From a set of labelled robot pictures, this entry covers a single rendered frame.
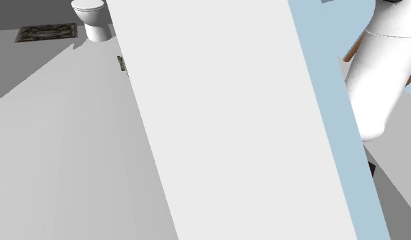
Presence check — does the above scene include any white toilet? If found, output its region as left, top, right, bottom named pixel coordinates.
left=70, top=0, right=113, bottom=43

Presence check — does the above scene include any brown wooden frame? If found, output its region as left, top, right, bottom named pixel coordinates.
left=343, top=31, right=411, bottom=88

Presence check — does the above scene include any dark patterned floor mat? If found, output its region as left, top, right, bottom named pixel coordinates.
left=14, top=22, right=78, bottom=44

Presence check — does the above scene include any white door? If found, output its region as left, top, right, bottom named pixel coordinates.
left=105, top=0, right=392, bottom=240

